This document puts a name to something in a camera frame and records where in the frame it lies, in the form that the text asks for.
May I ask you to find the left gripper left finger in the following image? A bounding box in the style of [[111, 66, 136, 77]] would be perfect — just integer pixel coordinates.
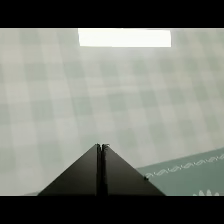
[[37, 143, 100, 197]]

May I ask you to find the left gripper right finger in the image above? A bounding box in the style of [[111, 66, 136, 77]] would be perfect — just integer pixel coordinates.
[[100, 143, 167, 197]]

